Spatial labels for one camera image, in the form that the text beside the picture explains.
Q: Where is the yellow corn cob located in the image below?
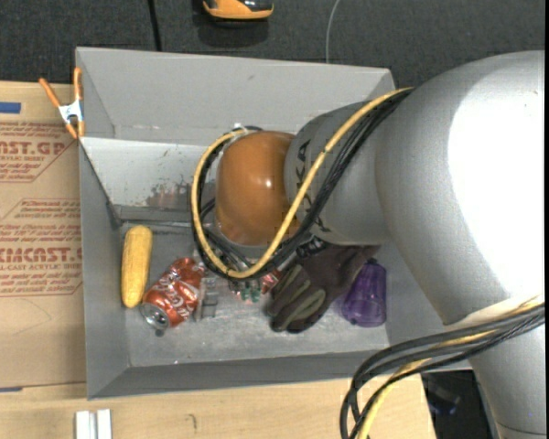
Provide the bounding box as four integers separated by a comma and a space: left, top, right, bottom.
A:
120, 224, 154, 309

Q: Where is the brown glove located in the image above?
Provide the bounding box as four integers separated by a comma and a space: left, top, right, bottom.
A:
264, 243, 381, 334

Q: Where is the grey metal bin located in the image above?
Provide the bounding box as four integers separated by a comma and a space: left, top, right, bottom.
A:
74, 47, 472, 401

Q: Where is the brown cardboard board red print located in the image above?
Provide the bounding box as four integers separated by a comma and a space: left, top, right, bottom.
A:
0, 79, 88, 395

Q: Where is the red soda can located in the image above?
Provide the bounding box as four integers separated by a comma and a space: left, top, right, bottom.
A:
139, 257, 207, 331

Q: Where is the purple plastic cup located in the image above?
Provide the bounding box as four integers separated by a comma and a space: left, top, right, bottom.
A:
339, 258, 388, 328

